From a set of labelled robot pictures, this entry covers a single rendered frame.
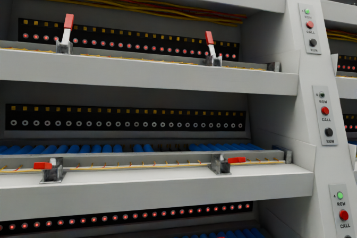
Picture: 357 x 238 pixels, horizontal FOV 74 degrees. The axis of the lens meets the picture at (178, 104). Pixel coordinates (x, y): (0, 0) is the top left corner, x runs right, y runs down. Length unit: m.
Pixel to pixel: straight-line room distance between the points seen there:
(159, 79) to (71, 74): 0.14
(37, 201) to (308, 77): 0.53
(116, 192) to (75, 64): 0.21
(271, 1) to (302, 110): 0.25
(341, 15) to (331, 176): 0.39
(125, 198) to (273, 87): 0.34
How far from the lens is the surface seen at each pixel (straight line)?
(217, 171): 0.42
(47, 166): 0.34
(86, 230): 0.56
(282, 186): 0.49
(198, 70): 0.43
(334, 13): 0.72
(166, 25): 0.70
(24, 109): 0.57
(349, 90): 0.65
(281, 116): 0.58
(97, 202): 0.39
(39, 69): 0.42
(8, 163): 0.45
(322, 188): 0.53
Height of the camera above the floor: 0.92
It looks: 14 degrees up
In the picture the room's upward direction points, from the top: 2 degrees counter-clockwise
